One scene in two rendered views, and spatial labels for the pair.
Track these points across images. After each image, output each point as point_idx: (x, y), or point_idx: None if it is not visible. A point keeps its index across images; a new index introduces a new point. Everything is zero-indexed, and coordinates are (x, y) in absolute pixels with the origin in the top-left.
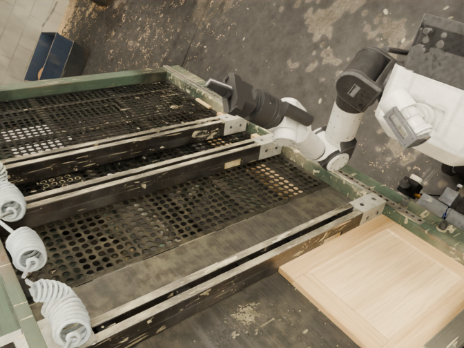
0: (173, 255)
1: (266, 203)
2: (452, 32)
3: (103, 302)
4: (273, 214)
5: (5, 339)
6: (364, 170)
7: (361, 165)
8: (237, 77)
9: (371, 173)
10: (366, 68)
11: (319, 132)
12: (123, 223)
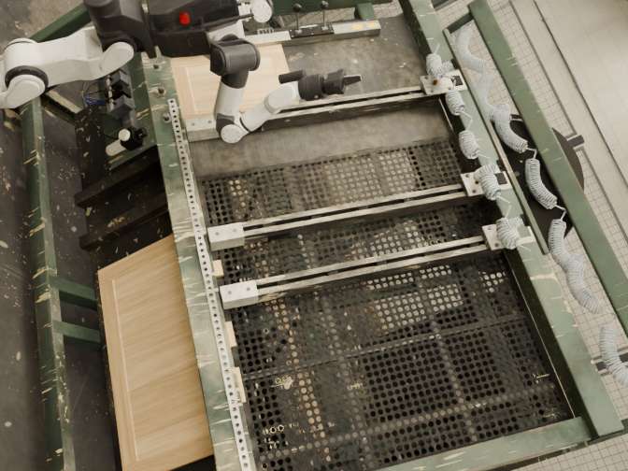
0: (363, 144)
1: (109, 452)
2: None
3: (409, 126)
4: (272, 159)
5: (457, 88)
6: (4, 330)
7: (1, 337)
8: (336, 78)
9: (3, 320)
10: (242, 45)
11: (237, 124)
12: (389, 181)
